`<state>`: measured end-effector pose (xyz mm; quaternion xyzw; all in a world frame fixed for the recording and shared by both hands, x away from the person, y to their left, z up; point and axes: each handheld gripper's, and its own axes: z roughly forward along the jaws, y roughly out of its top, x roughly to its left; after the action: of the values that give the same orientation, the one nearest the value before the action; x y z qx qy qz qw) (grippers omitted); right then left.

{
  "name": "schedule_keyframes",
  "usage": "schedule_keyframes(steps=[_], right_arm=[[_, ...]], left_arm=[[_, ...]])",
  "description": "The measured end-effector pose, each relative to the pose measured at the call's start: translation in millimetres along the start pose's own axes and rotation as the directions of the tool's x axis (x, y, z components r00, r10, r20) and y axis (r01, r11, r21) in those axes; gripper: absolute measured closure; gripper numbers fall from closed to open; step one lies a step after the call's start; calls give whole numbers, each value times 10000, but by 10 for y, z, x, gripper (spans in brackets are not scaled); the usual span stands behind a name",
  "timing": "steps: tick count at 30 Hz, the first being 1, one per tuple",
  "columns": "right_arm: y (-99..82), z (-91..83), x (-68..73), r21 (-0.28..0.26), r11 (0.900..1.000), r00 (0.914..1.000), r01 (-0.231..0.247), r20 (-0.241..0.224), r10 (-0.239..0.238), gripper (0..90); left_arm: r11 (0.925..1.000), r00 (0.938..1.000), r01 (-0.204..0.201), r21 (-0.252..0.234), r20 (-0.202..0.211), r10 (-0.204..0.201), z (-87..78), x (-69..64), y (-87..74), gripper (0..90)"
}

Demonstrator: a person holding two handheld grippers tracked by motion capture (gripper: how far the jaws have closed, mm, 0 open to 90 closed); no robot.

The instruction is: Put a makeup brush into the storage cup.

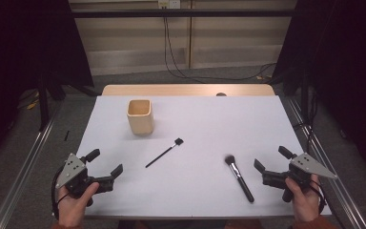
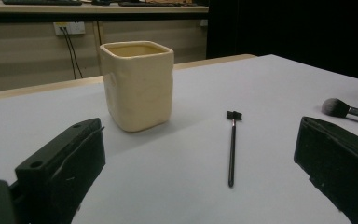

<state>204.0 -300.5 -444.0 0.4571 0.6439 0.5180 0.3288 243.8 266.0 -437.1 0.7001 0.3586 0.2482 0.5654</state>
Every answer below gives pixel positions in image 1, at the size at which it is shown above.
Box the square wooden brush holder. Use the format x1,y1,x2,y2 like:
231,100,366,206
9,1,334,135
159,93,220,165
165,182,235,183
126,98,155,136

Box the black stand post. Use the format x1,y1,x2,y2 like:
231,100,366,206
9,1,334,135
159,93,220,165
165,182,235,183
36,74,51,133

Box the thin black makeup brush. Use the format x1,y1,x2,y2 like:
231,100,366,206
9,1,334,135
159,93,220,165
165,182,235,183
145,137,185,169

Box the light wooden table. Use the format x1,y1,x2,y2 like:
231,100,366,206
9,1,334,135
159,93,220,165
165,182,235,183
101,83,276,97

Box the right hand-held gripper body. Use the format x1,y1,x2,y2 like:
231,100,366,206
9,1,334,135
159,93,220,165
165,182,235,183
261,153,338,203

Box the person's left hand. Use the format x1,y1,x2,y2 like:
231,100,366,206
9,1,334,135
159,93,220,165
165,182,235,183
56,181,100,229

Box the large black makeup brush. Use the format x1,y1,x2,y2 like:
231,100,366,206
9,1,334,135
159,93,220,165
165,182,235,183
224,155,255,204

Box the black horizontal frame bar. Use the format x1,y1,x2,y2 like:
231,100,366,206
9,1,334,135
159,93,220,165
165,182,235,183
71,9,297,19

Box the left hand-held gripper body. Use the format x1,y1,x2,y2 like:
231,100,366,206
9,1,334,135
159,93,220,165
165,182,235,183
55,153,115,208

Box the right hand-held gripper cable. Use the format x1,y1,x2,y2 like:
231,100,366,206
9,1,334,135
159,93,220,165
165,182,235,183
310,178,329,215

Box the person's right hand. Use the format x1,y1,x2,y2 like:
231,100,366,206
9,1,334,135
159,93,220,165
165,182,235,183
284,174,322,223

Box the left hand-held gripper cable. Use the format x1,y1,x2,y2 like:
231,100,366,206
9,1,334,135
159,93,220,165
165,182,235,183
51,165,70,221

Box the black curtain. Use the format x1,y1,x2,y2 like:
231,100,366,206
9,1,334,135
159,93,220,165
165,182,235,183
271,0,366,184
0,0,95,166

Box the hand-held gripper cable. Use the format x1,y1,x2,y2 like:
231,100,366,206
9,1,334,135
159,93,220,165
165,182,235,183
310,178,329,215
51,165,70,221

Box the black power cable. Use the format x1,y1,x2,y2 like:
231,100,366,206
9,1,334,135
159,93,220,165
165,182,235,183
162,6,278,82

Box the aluminium frame rail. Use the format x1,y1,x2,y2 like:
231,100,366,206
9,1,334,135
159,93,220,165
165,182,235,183
285,95,366,229
0,101,63,229

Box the person's brown corduroy clothing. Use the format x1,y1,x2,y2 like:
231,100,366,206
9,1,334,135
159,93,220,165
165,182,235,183
223,219,263,229

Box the white wall socket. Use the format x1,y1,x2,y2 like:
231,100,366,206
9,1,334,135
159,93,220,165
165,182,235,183
157,0,182,10

